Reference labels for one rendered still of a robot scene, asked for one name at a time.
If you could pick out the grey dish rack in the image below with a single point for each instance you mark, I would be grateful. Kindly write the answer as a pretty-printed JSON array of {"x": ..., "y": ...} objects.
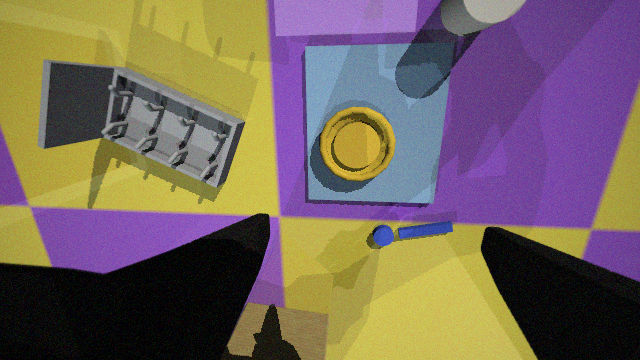
[{"x": 82, "y": 101}]

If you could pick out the white cylinder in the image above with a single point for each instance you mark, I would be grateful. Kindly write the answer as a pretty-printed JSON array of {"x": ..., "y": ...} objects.
[{"x": 467, "y": 17}]

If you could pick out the light blue square mat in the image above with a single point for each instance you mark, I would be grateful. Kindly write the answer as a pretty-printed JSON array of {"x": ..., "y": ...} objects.
[{"x": 406, "y": 83}]

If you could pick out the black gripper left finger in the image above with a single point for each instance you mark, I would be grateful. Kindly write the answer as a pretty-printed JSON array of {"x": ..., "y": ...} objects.
[{"x": 182, "y": 304}]

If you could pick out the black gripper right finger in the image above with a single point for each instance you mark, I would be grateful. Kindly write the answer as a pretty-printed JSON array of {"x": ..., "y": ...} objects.
[{"x": 567, "y": 308}]

